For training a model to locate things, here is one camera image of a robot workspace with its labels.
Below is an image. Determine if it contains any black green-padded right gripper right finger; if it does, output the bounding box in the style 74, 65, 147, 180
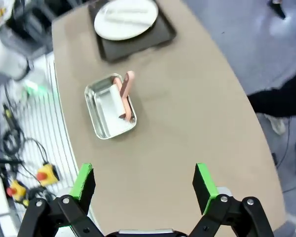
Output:
185, 162, 274, 237

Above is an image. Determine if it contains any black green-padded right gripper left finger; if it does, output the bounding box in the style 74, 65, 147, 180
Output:
17, 162, 107, 237

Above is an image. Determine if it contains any black rectangular serving tray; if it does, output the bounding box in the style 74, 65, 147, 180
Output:
87, 0, 178, 62

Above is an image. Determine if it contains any white round dinner plate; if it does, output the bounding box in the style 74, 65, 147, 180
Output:
93, 0, 159, 41

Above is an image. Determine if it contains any grey cylindrical utensil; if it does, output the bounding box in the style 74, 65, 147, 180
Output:
105, 7, 148, 15
105, 15, 151, 25

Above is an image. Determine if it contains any yellow emergency stop button box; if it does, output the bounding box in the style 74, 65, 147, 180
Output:
6, 179, 28, 202
36, 162, 60, 188

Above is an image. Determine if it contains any stainless steel rectangular container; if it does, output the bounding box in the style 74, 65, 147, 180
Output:
84, 73, 138, 140

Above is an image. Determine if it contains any beige sneaker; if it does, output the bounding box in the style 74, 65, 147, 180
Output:
263, 115, 286, 135

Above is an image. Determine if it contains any pink lint roller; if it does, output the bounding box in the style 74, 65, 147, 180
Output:
108, 70, 136, 123

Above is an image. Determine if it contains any person in denim jacket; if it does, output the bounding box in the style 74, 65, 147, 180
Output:
246, 0, 296, 119

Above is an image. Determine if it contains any black coiled cable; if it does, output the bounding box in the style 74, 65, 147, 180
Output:
1, 103, 50, 173

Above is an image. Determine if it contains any thin black floor cable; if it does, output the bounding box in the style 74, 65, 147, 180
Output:
273, 116, 294, 171

